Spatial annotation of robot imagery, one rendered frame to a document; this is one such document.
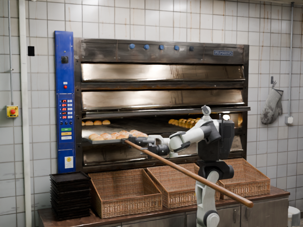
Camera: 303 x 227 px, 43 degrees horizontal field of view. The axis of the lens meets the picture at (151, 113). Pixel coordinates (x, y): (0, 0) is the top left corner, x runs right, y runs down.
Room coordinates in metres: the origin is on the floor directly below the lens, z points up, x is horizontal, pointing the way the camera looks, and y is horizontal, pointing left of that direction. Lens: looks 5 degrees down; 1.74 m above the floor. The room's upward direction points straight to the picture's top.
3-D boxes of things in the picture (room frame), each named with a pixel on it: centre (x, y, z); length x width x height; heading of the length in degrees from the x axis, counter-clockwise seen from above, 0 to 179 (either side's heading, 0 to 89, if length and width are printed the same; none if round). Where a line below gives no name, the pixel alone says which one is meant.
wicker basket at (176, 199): (3.62, -0.30, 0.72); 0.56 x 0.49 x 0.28; 115
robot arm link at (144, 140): (3.23, 0.02, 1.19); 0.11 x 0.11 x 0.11; 78
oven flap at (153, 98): (3.86, -0.18, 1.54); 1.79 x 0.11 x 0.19; 114
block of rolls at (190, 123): (4.50, -0.54, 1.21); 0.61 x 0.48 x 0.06; 24
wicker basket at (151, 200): (3.38, 0.25, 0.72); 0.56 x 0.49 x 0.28; 113
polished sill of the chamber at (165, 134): (3.88, -0.17, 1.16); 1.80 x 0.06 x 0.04; 114
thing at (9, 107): (3.21, 1.17, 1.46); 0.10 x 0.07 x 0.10; 114
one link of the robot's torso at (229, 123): (3.01, -0.50, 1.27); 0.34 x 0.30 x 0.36; 174
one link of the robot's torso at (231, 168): (3.04, -0.52, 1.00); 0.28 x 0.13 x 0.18; 113
